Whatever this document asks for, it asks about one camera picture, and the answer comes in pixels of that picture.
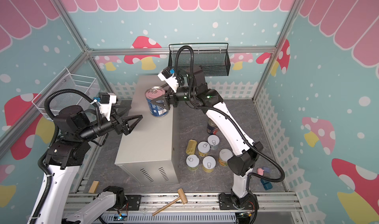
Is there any black mesh wall basket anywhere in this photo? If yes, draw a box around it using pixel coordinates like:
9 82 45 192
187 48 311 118
168 43 231 77

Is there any pink toy block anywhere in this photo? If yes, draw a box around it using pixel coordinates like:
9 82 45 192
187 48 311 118
257 168 264 176

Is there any wooden block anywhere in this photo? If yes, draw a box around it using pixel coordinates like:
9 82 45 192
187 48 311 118
88 181 100 193

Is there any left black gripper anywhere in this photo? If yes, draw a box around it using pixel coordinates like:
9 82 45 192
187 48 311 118
78 104 143 142

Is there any blue soup can pink lid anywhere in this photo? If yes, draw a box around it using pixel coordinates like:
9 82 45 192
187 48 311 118
145 87 168 117

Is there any peach fruit can plastic lid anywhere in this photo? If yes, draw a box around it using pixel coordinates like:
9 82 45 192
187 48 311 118
218 149 233 166

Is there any grey metal cabinet counter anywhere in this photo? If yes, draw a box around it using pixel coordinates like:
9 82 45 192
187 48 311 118
114 76 180 186

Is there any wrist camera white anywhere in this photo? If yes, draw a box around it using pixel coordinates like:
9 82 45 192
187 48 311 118
158 66 179 93
92 92 117 121

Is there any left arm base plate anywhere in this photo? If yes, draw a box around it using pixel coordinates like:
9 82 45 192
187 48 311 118
116 194 142 212

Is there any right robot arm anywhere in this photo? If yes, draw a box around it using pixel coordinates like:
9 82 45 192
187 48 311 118
152 45 285 210

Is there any gold can lying down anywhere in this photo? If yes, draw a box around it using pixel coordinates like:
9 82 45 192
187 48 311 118
186 139 197 155

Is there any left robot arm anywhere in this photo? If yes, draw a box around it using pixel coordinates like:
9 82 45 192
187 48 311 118
28 89 143 224

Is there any teal toy block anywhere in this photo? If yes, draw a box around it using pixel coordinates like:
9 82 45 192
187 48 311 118
261 179 273 190

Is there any dark blue chopped tomato can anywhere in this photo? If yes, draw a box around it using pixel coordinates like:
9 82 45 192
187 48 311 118
207 119 218 135

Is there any wooden mallet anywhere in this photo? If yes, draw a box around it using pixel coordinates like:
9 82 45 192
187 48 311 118
152 188 188 216

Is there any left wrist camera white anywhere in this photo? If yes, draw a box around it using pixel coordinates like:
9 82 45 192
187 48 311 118
92 92 117 121

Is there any white wire wall basket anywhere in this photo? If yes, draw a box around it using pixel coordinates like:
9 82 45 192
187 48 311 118
32 68 101 121

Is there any fruit can white lid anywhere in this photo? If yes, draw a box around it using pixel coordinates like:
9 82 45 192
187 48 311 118
197 141 210 158
207 135 220 150
186 155 199 171
202 156 216 173

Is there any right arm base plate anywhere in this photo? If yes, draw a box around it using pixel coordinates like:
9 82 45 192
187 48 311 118
218 192 260 210

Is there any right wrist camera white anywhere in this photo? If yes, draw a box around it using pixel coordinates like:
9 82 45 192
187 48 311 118
158 66 179 93

